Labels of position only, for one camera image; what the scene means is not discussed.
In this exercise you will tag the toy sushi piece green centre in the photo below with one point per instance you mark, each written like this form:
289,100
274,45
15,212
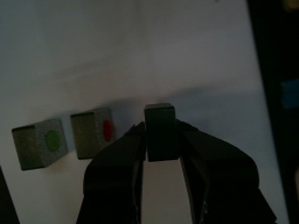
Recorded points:
39,144

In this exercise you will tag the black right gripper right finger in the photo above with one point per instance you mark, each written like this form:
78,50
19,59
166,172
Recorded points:
222,175

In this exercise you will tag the toy sushi piece red centre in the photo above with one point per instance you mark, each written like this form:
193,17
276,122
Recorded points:
94,132

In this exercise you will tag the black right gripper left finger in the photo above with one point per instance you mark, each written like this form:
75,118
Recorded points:
113,175

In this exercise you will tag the dark toy sushi block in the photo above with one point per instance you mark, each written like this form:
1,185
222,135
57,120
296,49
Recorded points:
161,131

